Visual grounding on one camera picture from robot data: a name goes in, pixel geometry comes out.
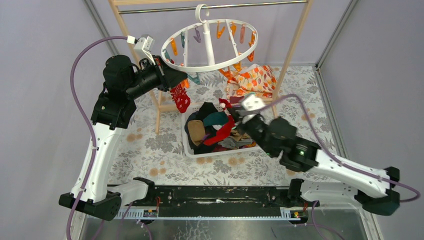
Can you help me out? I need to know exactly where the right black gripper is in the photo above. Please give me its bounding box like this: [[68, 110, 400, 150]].
[[226, 106, 275, 157]]

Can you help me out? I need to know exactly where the red bear christmas sock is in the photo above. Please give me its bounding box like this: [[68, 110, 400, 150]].
[[170, 84, 191, 114]]

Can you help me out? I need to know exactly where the white round clip hanger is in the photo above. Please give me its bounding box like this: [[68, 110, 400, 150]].
[[160, 4, 259, 73]]

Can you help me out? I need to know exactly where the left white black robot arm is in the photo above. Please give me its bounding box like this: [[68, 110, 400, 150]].
[[58, 55, 188, 221]]

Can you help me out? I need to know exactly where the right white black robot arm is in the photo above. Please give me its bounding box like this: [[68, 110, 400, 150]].
[[230, 109, 401, 216]]

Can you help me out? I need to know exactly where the grey sock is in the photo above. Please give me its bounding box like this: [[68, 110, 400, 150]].
[[218, 137, 253, 150]]

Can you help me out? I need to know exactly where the dark green sock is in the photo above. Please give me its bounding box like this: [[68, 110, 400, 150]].
[[203, 111, 229, 127]]

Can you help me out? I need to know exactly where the orange floral cloth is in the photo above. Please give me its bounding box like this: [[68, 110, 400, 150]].
[[220, 64, 277, 99]]

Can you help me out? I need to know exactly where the white laundry basket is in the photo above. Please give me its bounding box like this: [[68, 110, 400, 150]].
[[181, 102, 261, 159]]

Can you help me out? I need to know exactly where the black sock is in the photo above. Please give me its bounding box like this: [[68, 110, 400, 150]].
[[195, 102, 218, 121]]

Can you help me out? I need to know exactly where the tan brown sock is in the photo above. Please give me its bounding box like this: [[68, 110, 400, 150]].
[[187, 120, 206, 146]]

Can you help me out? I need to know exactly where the wooden clothes rack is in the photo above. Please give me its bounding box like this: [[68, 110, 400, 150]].
[[108, 0, 315, 135]]

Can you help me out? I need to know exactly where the metal rack rod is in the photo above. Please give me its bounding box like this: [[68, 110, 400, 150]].
[[118, 0, 310, 15]]

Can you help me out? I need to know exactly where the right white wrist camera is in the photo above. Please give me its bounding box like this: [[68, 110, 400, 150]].
[[240, 94, 266, 116]]

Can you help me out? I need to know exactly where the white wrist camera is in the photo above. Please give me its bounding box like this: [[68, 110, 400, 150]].
[[126, 34, 156, 65], [240, 94, 266, 116]]

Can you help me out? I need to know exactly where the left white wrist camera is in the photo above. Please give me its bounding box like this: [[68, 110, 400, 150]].
[[126, 34, 156, 65]]

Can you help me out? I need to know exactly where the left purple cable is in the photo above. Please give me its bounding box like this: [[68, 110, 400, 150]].
[[66, 35, 129, 240]]

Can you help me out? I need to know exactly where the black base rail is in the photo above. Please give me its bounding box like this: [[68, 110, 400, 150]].
[[132, 185, 314, 220]]

